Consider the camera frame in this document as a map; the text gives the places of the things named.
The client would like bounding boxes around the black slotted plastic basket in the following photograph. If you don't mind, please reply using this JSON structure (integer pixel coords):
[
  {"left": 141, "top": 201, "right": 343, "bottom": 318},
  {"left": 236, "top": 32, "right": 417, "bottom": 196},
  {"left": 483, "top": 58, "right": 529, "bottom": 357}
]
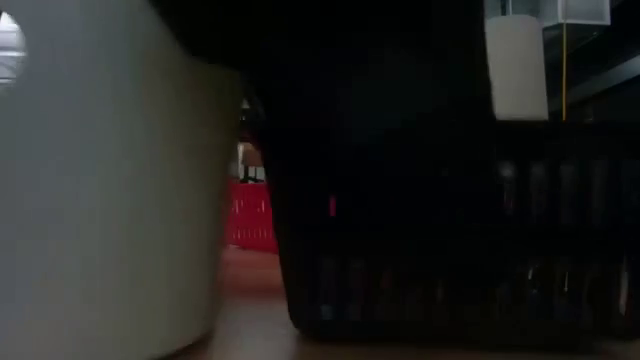
[{"left": 262, "top": 114, "right": 640, "bottom": 351}]

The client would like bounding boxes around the white plastic basket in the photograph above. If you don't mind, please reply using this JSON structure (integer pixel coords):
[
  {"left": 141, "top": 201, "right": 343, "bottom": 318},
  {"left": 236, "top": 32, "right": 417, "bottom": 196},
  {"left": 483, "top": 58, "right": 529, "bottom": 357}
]
[{"left": 0, "top": 0, "right": 246, "bottom": 360}]

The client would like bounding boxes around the white shade wooden base lamp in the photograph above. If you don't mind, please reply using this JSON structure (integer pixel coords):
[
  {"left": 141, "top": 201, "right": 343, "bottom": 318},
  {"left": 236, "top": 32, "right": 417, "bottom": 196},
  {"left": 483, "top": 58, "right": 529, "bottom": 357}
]
[{"left": 483, "top": 13, "right": 550, "bottom": 123}]

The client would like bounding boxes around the red slotted plastic basket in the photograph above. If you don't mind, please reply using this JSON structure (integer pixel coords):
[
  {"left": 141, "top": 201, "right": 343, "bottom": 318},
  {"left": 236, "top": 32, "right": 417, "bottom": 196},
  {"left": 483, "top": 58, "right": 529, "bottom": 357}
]
[{"left": 225, "top": 180, "right": 280, "bottom": 254}]

